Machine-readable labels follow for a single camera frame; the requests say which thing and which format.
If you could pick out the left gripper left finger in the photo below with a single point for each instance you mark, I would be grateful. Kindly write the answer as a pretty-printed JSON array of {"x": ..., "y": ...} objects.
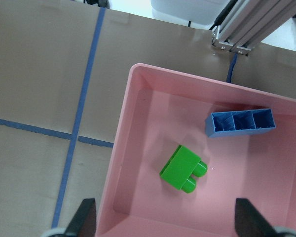
[{"x": 83, "y": 223}]

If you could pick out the aluminium frame post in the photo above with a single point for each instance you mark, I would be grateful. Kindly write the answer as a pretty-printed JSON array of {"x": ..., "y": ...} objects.
[{"x": 243, "y": 24}]

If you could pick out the blue toy block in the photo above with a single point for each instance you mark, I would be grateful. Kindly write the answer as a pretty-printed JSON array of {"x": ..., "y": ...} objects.
[{"x": 236, "y": 123}]

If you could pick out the pink plastic box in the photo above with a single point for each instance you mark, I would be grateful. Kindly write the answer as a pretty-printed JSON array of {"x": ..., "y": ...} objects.
[{"x": 163, "y": 109}]

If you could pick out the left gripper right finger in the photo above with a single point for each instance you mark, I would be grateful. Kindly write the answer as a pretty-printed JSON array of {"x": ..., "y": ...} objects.
[{"x": 249, "y": 222}]

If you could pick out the brown paper table mat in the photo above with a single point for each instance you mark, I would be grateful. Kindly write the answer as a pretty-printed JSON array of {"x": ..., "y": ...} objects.
[{"x": 64, "y": 68}]

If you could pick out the green toy block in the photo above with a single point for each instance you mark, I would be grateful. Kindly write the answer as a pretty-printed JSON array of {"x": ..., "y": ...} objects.
[{"x": 181, "y": 167}]

